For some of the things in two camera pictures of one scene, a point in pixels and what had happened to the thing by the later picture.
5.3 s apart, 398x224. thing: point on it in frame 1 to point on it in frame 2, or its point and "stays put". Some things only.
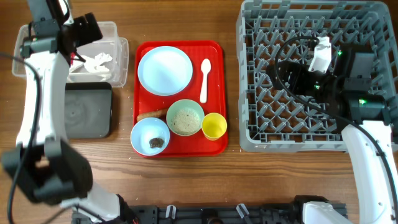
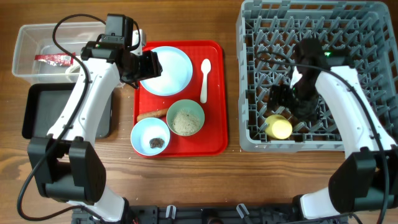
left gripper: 88,35 to 152,68
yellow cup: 214,125 to 278,126
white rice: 185,121 stays put
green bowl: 185,117 stays put
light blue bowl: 150,136 stays put
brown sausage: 161,114 stays put
